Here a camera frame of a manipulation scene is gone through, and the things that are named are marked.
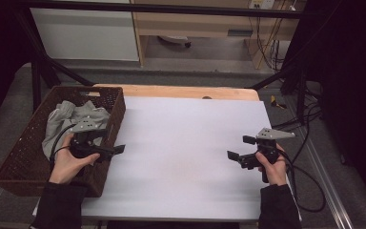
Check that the light wooden desk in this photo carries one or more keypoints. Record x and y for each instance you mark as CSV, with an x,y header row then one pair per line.
x,y
187,25

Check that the brown woven basket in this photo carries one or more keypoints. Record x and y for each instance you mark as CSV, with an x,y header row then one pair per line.
x,y
22,159

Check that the person's left hand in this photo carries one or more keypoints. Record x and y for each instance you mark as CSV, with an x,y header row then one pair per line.
x,y
65,165

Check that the white power strip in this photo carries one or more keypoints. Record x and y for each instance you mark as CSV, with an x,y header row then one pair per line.
x,y
262,4

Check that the black curtain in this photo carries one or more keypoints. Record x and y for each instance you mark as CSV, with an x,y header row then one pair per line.
x,y
355,79
0,47

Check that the person's right hand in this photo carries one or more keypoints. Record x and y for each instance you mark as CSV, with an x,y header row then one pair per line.
x,y
274,171

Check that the grey shorts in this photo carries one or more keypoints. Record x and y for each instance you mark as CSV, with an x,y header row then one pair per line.
x,y
60,120

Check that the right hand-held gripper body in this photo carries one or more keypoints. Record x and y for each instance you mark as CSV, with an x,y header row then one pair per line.
x,y
268,146

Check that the white table sheet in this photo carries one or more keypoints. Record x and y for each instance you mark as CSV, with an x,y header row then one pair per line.
x,y
178,143

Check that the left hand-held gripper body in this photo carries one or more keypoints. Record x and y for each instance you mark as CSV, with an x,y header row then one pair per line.
x,y
82,143

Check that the white chair base with caster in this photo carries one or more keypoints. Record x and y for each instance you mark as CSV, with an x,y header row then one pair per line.
x,y
174,38

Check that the black metal frame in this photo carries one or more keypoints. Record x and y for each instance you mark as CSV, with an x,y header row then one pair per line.
x,y
171,8

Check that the yellow and black tool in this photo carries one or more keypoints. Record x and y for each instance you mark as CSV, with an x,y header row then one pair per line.
x,y
274,100

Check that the white cabinet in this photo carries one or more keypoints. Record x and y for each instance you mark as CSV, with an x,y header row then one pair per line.
x,y
82,35

